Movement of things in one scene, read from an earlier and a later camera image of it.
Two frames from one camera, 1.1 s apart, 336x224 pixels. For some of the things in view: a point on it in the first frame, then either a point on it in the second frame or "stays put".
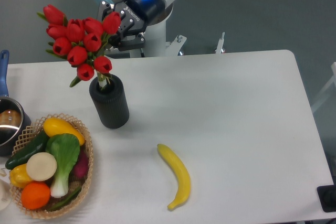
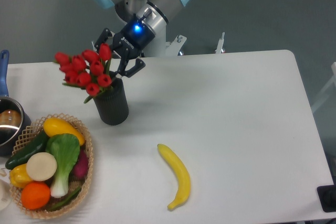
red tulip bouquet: [81, 42] → [88, 71]
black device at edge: [327, 196] stays put
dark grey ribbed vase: [110, 102] stays put
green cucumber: [38, 145] stays put
